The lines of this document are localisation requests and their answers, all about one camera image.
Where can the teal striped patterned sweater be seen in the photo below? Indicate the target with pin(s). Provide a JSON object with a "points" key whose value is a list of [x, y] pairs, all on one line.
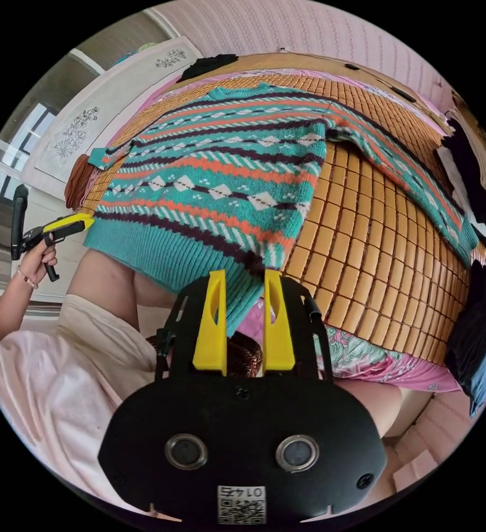
{"points": [[226, 174]]}

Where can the black garment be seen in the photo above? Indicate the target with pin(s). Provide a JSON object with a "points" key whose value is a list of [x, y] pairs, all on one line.
{"points": [[205, 67]]}

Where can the person's body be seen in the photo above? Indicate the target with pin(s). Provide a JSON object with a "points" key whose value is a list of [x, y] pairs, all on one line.
{"points": [[60, 374]]}

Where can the person's left hand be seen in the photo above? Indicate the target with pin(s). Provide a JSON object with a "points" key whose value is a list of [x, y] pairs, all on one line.
{"points": [[39, 262]]}

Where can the person's left forearm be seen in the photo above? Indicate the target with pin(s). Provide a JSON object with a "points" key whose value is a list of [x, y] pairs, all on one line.
{"points": [[6, 307]]}

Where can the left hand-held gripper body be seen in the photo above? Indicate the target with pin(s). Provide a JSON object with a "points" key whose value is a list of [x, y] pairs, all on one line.
{"points": [[35, 241]]}

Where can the white cupboard with flower print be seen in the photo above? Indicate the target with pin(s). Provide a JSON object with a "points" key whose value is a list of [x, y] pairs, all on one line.
{"points": [[101, 108]]}

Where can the pile of clothes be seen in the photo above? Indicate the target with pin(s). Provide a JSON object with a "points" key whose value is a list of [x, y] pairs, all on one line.
{"points": [[475, 332]]}

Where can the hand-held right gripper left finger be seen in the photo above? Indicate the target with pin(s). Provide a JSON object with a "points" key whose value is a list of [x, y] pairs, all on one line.
{"points": [[210, 332]]}

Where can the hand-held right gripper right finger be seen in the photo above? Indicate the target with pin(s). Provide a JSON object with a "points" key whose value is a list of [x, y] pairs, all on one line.
{"points": [[279, 336]]}

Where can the brown garment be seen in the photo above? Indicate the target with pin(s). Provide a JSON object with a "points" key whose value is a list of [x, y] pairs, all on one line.
{"points": [[78, 183]]}

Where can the window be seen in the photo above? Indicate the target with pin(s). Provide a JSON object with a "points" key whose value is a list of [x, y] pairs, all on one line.
{"points": [[22, 141]]}

